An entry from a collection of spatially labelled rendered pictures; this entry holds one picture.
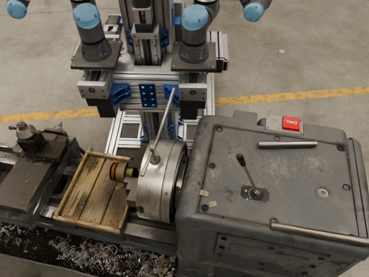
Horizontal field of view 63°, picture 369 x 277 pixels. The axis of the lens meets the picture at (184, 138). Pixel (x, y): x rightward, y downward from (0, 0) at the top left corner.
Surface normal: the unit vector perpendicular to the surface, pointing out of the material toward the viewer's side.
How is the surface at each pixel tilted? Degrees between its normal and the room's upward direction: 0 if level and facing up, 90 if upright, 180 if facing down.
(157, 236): 0
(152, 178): 29
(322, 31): 0
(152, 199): 56
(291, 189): 0
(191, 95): 90
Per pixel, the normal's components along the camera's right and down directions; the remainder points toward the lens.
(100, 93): -0.04, 0.79
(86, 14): 0.03, -0.51
